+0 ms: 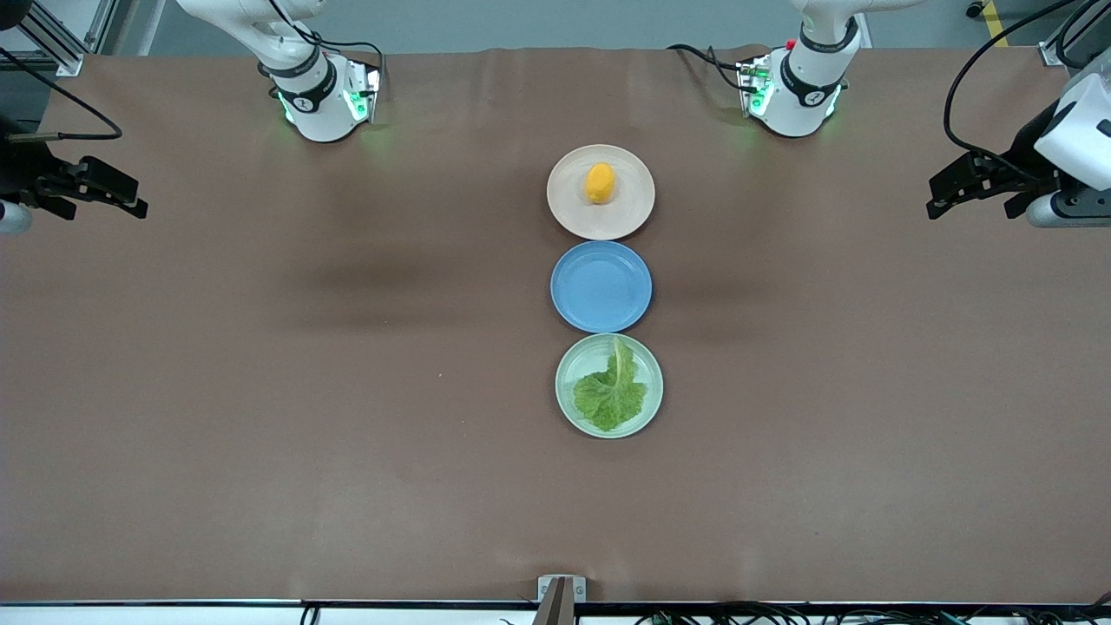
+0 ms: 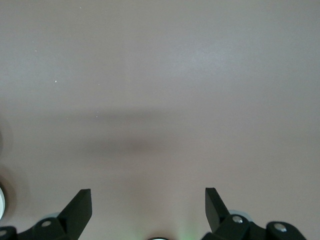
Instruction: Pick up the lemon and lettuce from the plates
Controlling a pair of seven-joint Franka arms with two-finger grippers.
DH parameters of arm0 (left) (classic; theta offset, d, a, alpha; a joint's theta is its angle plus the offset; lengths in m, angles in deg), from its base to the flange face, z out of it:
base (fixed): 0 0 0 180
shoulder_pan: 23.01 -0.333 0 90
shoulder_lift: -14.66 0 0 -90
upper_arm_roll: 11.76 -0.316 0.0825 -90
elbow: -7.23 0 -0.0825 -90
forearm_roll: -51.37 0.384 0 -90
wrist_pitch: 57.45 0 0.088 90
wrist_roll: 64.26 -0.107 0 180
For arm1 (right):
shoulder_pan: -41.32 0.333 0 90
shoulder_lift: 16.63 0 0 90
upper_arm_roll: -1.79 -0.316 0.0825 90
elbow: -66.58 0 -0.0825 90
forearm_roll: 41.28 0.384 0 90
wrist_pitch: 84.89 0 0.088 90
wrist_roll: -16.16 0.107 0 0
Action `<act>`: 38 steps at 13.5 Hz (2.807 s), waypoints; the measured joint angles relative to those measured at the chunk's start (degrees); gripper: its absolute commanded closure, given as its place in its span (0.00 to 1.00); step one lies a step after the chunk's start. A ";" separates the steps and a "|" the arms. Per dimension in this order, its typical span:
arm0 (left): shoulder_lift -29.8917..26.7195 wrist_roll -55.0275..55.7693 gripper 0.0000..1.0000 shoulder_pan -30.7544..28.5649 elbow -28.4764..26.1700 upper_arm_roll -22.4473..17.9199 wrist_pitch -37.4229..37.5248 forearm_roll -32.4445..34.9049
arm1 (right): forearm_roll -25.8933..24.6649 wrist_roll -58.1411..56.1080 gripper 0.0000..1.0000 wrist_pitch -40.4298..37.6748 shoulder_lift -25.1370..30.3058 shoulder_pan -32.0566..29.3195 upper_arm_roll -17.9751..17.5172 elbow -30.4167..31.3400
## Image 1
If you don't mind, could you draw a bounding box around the beige round plate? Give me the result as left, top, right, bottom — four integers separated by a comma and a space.
546, 144, 656, 241

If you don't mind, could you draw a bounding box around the black left arm base cable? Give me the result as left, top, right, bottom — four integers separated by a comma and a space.
667, 43, 753, 93

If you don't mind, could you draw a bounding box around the brown table mat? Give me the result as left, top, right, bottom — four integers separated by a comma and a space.
0, 43, 1111, 605

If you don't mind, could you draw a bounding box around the green lettuce leaf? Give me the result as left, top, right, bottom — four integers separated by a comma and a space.
573, 337, 648, 433

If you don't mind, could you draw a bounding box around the metal bracket with brown post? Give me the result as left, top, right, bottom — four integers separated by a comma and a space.
532, 575, 588, 625

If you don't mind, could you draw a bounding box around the aluminium frame profile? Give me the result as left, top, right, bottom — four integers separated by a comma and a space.
13, 0, 121, 77

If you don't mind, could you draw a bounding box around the light green round plate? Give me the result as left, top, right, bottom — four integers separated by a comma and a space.
555, 333, 665, 439

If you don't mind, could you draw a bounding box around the blue round plate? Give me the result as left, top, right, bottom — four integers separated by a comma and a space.
550, 240, 654, 334

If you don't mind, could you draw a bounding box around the yellow lemon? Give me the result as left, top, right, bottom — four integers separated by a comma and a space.
584, 162, 617, 205

